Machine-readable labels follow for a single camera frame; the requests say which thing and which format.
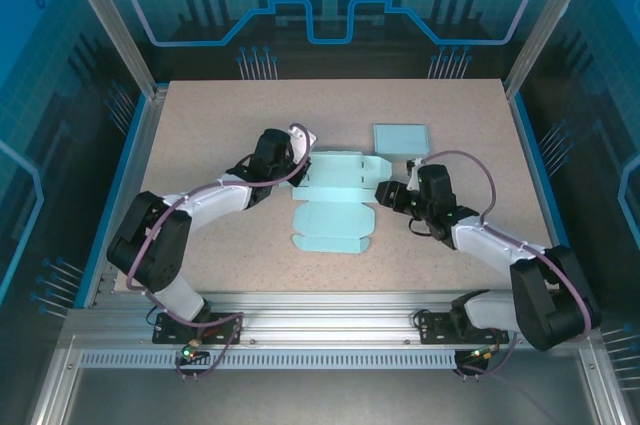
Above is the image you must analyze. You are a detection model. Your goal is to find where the light blue paper box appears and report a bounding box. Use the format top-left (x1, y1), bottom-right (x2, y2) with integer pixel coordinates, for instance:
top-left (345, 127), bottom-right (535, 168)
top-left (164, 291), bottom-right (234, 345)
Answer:
top-left (291, 151), bottom-right (395, 255)
top-left (372, 123), bottom-right (431, 164)

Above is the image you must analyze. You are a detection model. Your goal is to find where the aluminium frame post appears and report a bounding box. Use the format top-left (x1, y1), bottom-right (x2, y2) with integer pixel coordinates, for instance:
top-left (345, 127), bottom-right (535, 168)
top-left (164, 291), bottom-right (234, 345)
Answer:
top-left (502, 0), bottom-right (604, 99)
top-left (53, 0), bottom-right (170, 99)

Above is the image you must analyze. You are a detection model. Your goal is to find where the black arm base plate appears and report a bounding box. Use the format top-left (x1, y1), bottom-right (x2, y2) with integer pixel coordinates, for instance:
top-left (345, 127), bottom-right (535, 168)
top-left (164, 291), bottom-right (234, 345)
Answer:
top-left (151, 311), bottom-right (247, 346)
top-left (416, 311), bottom-right (512, 346)

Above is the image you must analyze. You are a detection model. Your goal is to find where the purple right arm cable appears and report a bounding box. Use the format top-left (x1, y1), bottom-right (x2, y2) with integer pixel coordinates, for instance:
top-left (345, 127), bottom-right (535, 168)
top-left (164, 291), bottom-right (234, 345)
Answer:
top-left (419, 149), bottom-right (601, 381)

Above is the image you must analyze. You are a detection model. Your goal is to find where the slotted grey cable duct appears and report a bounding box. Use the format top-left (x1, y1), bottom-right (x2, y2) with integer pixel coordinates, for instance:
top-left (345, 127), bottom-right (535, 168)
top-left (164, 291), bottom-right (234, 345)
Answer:
top-left (78, 349), bottom-right (460, 371)

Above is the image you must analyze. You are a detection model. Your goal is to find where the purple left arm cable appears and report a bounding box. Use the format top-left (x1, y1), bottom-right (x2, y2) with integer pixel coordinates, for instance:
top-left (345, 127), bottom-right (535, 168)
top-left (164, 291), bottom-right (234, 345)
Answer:
top-left (127, 122), bottom-right (310, 381)

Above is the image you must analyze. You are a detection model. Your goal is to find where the aluminium frame beam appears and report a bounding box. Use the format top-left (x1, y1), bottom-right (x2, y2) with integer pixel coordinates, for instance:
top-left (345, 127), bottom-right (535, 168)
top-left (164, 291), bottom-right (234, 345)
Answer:
top-left (57, 289), bottom-right (604, 352)

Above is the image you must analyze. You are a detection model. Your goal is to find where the small connector with green LED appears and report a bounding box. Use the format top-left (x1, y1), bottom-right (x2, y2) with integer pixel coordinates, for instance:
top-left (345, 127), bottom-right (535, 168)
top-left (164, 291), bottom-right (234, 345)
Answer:
top-left (455, 343), bottom-right (504, 366)
top-left (173, 338), bottom-right (212, 367)

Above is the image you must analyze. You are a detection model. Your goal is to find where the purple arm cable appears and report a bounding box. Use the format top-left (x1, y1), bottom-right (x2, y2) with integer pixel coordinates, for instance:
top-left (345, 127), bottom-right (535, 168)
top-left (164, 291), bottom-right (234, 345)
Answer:
top-left (419, 149), bottom-right (601, 381)
top-left (127, 122), bottom-right (310, 381)

